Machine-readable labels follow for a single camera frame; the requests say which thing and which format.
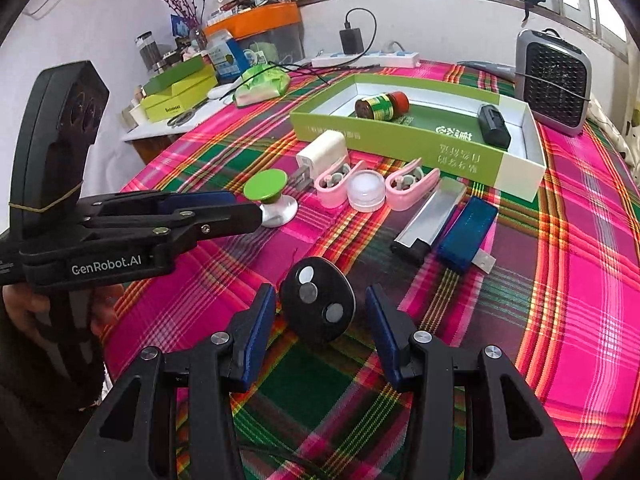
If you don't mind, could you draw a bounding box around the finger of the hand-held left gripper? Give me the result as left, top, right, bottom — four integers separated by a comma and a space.
80, 191, 237, 221
80, 203, 264, 261

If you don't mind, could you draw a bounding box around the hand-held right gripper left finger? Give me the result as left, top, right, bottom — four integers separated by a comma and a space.
57, 282, 278, 480

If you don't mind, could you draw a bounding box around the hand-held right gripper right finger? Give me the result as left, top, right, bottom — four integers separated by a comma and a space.
365, 284, 583, 480

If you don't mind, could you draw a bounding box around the green knob with white base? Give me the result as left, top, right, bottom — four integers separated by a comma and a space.
243, 169, 299, 229

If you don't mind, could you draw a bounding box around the black round three-button remote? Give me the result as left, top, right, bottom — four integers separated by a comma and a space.
279, 257, 357, 348

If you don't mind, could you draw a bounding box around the pink plastic clip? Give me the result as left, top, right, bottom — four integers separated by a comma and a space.
385, 158, 442, 212
313, 161, 368, 207

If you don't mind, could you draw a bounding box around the white plug charger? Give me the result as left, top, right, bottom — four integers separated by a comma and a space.
296, 130, 348, 191

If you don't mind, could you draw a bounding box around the silver rectangular lighter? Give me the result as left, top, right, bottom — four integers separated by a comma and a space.
390, 177, 468, 265

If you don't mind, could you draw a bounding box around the blue translucent usb adapter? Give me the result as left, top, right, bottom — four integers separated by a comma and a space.
436, 196, 499, 275

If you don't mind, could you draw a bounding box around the green and white cardboard box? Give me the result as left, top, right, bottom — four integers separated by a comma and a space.
290, 73, 547, 203

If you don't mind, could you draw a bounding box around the person's left forearm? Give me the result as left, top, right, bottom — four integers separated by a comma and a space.
0, 330, 108, 480

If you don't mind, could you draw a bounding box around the person's left hand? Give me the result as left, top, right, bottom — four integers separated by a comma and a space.
0, 282, 126, 343

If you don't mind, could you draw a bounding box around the yellow-green flat box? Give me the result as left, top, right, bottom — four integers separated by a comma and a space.
140, 77, 218, 122

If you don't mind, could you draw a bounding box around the dark green flat box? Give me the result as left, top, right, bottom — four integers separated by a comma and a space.
145, 55, 218, 96

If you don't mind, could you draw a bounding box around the green tissue pack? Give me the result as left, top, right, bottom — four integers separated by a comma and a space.
234, 66, 291, 108

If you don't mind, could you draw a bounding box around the blue and white carton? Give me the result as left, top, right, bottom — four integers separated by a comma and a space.
207, 30, 251, 84

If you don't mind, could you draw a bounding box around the white translucent round cap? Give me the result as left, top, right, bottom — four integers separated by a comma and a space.
347, 170, 387, 212

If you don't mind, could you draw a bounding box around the pink green plaid tablecloth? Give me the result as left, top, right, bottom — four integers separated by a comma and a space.
100, 58, 640, 480

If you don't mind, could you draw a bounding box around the brown bottle with red cap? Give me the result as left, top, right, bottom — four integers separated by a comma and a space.
354, 91, 411, 122

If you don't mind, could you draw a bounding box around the orange-rimmed storage bin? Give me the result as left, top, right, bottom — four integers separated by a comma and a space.
202, 1, 306, 68

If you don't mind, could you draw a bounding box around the black power adapter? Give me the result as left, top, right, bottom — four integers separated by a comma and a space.
339, 28, 365, 55

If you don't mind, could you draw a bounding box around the white power strip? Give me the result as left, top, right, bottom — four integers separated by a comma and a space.
311, 50, 422, 69

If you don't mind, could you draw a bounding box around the black small rectangular device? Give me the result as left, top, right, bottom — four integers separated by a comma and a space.
477, 103, 512, 150

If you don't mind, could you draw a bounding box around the patterned cream curtain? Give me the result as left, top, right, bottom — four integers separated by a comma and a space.
585, 95, 640, 171

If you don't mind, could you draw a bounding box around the grey portable fan heater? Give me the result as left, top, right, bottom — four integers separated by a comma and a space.
515, 28, 592, 136

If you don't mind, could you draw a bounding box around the black adapter cable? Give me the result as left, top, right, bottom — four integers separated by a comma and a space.
272, 8, 378, 86

